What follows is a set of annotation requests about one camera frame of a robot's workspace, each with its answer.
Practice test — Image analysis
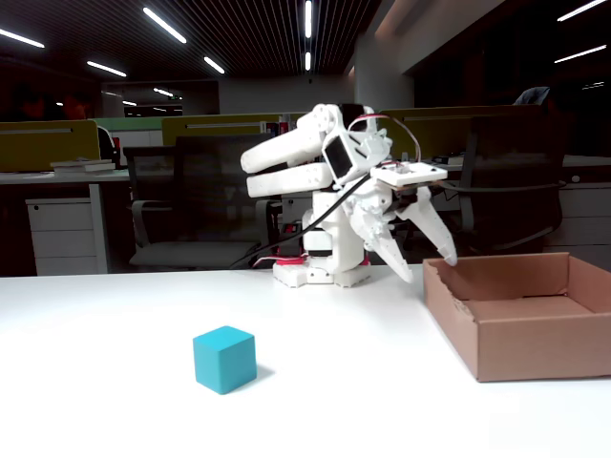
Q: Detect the person in reddish top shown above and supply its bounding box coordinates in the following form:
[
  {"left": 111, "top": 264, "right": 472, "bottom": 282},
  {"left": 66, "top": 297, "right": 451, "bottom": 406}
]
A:
[{"left": 60, "top": 93, "right": 95, "bottom": 120}]

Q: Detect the white arm base block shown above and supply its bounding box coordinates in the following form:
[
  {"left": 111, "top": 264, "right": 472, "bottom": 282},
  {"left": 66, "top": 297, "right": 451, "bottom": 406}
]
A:
[{"left": 271, "top": 260, "right": 373, "bottom": 290}]

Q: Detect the black camera cable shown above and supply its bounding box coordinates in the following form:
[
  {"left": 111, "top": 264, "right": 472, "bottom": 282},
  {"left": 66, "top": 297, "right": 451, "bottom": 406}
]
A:
[{"left": 227, "top": 174, "right": 378, "bottom": 271}]

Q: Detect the white drawer cabinet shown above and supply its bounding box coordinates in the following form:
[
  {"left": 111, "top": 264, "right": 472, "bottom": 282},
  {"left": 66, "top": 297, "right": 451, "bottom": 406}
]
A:
[{"left": 25, "top": 196, "right": 109, "bottom": 277}]

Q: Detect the stack of books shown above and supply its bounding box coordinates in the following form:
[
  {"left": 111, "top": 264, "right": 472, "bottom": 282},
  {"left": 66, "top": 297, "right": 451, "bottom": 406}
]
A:
[{"left": 50, "top": 158, "right": 117, "bottom": 174}]

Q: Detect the light green desk partition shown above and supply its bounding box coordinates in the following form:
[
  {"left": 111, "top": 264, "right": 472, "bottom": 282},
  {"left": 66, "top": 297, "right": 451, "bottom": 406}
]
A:
[{"left": 93, "top": 116, "right": 163, "bottom": 133}]

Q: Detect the white office desk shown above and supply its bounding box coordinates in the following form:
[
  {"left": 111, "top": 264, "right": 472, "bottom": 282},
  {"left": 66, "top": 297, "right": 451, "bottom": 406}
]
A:
[
  {"left": 0, "top": 169, "right": 135, "bottom": 277},
  {"left": 432, "top": 153, "right": 611, "bottom": 190}
]

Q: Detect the black mesh office chair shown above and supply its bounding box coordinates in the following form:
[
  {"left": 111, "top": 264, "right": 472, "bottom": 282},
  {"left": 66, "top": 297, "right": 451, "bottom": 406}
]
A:
[
  {"left": 427, "top": 104, "right": 569, "bottom": 257},
  {"left": 122, "top": 133, "right": 283, "bottom": 268}
]

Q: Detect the blue cube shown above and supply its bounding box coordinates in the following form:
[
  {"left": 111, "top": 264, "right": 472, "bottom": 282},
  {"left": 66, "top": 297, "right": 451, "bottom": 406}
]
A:
[{"left": 192, "top": 325, "right": 258, "bottom": 396}]

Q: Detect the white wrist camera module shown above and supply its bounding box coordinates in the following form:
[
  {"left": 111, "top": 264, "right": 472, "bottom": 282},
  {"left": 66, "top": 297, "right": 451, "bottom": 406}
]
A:
[{"left": 370, "top": 160, "right": 449, "bottom": 195}]

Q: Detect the red white servo wire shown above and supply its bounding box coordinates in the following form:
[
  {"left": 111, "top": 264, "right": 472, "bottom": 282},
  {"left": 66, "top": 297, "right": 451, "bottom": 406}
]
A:
[{"left": 347, "top": 113, "right": 421, "bottom": 168}]

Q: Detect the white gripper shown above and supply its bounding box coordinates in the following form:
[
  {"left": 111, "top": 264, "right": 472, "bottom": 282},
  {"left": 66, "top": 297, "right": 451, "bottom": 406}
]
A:
[{"left": 343, "top": 182, "right": 459, "bottom": 284}]

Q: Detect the person in blue shirt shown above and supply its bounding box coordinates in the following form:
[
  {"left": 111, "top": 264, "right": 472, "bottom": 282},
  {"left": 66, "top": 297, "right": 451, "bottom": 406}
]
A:
[{"left": 513, "top": 86, "right": 554, "bottom": 107}]

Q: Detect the yellow-green desk partition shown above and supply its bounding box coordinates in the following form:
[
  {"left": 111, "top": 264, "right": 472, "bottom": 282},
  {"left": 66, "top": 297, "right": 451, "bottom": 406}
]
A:
[
  {"left": 376, "top": 105, "right": 540, "bottom": 161},
  {"left": 160, "top": 113, "right": 311, "bottom": 147},
  {"left": 0, "top": 118, "right": 101, "bottom": 173}
]

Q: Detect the brown cardboard box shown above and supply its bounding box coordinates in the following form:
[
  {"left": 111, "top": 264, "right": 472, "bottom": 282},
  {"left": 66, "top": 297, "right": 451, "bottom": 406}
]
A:
[{"left": 422, "top": 251, "right": 611, "bottom": 384}]

